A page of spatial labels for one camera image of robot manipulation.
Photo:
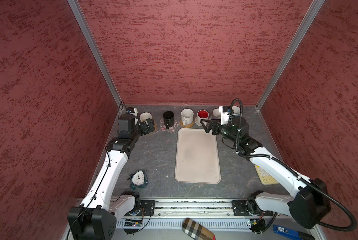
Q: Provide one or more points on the red mug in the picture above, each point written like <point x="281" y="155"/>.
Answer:
<point x="203" y="114"/>

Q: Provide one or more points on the plaid glasses case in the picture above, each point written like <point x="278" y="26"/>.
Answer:
<point x="197" y="231"/>

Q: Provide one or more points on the teal alarm clock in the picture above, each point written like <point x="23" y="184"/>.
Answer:
<point x="138" y="180"/>

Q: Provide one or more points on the pink flower coaster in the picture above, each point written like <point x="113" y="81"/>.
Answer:
<point x="172" y="129"/>

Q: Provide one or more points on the blue handled tool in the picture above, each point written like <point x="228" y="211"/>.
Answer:
<point x="291" y="234"/>

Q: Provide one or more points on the blue mug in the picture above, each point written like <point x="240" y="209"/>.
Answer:
<point x="236" y="111"/>

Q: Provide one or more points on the brown wicker round coaster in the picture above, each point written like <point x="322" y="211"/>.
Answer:
<point x="187" y="126"/>

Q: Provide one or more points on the cream calculator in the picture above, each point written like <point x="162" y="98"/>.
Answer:
<point x="265" y="178"/>

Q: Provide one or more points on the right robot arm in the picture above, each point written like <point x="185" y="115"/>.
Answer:
<point x="307" y="201"/>

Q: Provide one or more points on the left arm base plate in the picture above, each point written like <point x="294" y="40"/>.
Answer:
<point x="144" y="208"/>

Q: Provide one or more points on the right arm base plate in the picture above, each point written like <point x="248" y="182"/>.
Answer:
<point x="248" y="208"/>

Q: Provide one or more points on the white mug purple outside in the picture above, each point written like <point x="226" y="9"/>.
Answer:
<point x="216" y="114"/>

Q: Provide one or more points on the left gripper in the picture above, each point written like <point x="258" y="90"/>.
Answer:
<point x="145" y="130"/>

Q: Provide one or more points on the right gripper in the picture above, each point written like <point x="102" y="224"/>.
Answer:
<point x="217" y="125"/>

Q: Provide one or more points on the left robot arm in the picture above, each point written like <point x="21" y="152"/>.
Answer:
<point x="93" y="219"/>

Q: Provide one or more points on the white mug front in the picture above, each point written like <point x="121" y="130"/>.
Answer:
<point x="144" y="116"/>

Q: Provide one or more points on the black mug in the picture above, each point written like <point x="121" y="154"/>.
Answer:
<point x="168" y="119"/>

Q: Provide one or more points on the beige serving tray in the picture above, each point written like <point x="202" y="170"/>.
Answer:
<point x="197" y="157"/>

